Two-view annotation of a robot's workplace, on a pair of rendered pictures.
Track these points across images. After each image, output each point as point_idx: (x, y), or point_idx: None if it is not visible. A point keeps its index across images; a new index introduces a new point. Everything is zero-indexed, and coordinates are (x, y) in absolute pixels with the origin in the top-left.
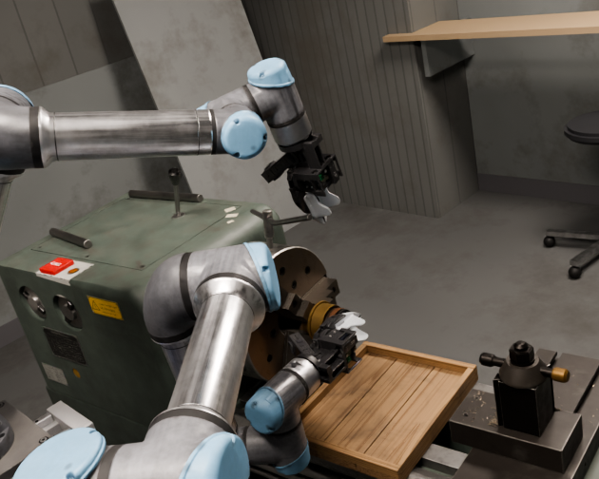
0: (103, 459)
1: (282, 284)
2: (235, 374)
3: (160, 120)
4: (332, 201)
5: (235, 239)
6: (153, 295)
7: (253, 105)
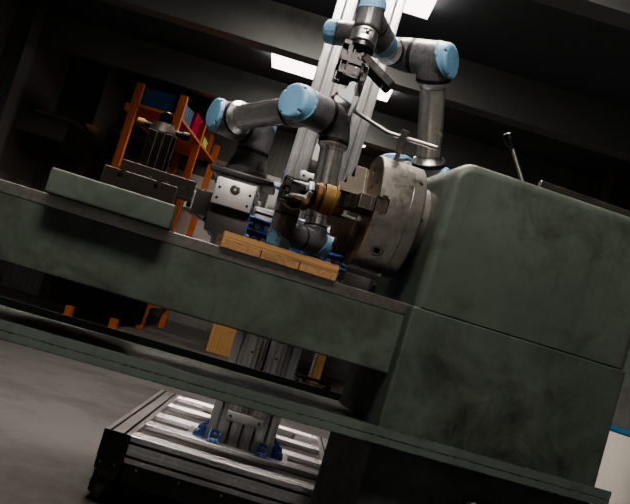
0: None
1: (370, 181)
2: (249, 107)
3: None
4: (344, 96)
5: (439, 174)
6: None
7: None
